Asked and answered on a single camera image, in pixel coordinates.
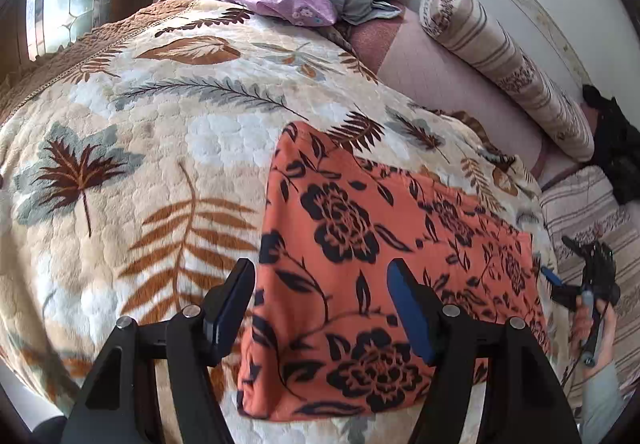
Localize black clothes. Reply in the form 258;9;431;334
582;84;640;205

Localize brown quilted bedspread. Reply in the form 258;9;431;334
0;0;201;125

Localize person's right forearm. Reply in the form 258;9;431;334
577;359;628;444

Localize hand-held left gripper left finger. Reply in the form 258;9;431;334
60;258;257;444

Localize person's right hand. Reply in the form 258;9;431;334
570;301;619;378

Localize leaf print blanket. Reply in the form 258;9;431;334
0;0;566;444

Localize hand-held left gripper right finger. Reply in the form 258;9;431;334
387;258;583;444

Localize striped bolster pillow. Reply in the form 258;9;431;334
420;0;596;162

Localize striped floral pillow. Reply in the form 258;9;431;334
540;166;640;375

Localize orange floral shirt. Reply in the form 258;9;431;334
236;121;551;422

